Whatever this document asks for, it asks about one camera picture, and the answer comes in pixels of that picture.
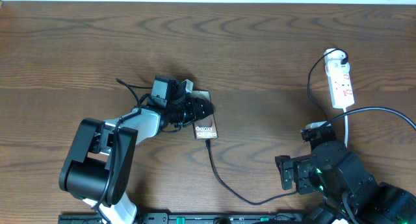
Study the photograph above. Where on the white power strip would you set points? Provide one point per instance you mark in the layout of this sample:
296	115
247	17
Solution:
339	82

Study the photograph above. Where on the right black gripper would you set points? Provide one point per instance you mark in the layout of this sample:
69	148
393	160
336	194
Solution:
304	166

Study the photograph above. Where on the white USB charger plug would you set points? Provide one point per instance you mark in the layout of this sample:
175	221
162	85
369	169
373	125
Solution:
336	54

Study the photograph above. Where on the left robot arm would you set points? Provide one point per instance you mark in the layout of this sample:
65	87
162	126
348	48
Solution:
97	167

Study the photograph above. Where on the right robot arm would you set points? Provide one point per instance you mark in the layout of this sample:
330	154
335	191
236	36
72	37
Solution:
340	176

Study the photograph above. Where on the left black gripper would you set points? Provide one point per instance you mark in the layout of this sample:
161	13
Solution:
197	113

